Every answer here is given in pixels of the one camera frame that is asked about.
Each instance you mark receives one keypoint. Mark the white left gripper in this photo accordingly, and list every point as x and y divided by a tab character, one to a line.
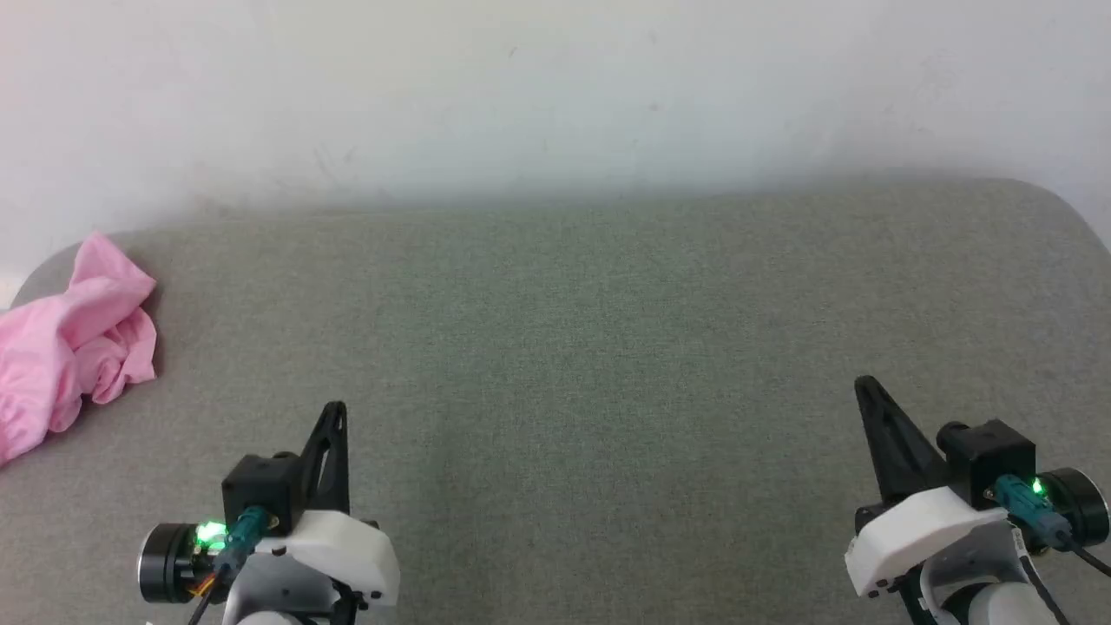
343	547

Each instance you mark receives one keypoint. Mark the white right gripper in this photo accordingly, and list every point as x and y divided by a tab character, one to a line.
911	534

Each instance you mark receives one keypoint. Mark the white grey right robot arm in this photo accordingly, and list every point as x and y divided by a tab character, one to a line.
989	590

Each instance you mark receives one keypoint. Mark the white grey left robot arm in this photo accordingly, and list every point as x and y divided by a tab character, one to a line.
278	590

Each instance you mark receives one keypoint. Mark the pink cloth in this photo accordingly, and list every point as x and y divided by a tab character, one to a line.
61	347

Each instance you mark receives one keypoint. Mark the black cylindrical right gripper motor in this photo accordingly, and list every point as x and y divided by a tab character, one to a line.
1081	508

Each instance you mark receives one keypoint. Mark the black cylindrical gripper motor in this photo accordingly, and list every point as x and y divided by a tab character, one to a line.
167	564
1081	508

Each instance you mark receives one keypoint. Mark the black cylindrical left gripper motor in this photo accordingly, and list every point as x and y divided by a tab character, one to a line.
167	564

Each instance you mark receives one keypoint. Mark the grey fabric sofa cushion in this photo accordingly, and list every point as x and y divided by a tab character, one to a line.
590	347

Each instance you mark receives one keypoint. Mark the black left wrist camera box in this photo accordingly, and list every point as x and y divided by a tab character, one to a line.
260	486

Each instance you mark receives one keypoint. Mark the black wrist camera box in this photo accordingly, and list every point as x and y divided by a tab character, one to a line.
260	486
989	456

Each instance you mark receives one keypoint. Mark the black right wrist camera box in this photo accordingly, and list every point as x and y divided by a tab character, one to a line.
989	456

